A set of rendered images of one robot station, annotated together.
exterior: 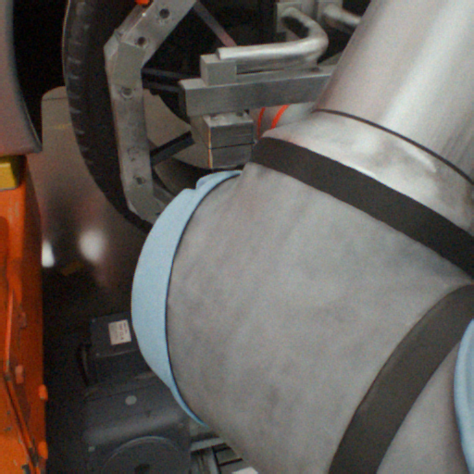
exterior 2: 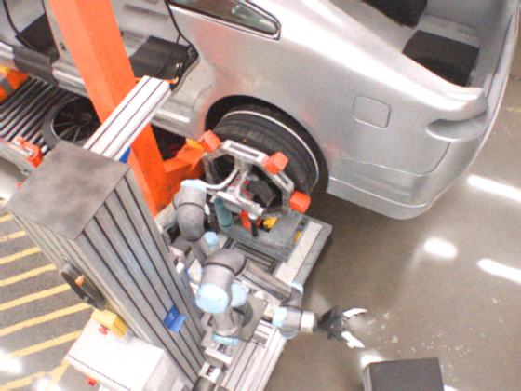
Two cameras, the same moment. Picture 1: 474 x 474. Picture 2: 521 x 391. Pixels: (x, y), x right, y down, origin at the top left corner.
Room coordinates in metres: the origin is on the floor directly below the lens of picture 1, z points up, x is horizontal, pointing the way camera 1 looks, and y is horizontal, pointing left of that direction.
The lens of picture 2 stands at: (-0.16, -1.32, 2.96)
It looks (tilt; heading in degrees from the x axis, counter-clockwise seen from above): 55 degrees down; 50
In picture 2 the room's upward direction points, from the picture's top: 5 degrees counter-clockwise
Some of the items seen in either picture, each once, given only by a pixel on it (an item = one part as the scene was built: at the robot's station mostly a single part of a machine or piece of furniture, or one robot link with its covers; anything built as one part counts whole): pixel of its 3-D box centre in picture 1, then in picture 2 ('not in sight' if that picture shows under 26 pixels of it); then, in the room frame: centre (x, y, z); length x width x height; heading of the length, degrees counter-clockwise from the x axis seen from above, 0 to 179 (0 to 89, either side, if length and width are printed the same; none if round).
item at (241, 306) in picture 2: not in sight; (233, 300); (0.26, -0.59, 0.98); 0.13 x 0.12 x 0.14; 34
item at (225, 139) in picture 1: (220, 128); not in sight; (0.57, 0.02, 0.93); 0.09 x 0.05 x 0.05; 17
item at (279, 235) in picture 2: not in sight; (265, 210); (0.98, -0.03, 0.32); 0.40 x 0.30 x 0.28; 107
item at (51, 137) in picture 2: not in sight; (86, 128); (0.53, 1.50, 0.39); 0.66 x 0.66 x 0.24
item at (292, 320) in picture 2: not in sight; (287, 318); (0.30, -0.88, 1.21); 0.11 x 0.08 x 0.09; 125
